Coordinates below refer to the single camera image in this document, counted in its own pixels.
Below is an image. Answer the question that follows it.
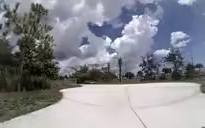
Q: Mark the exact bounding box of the row of trees and bushes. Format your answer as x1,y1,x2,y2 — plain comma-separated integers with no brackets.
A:
69,47,205,84

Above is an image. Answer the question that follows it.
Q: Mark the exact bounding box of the tall leafy tree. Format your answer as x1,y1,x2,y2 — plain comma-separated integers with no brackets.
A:
3,2,60,92

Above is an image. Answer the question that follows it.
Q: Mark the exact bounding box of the dark bushy tree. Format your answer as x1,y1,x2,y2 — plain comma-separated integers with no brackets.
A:
0,33,19,94

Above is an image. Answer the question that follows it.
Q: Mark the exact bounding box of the pale concrete pavement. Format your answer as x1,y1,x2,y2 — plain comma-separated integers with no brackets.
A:
0,82,205,128

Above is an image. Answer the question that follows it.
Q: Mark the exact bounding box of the pole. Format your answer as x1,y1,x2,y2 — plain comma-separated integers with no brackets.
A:
117,57,123,84

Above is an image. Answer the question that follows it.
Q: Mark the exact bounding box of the grass verge with weeds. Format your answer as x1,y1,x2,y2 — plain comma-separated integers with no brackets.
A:
0,79,83,123

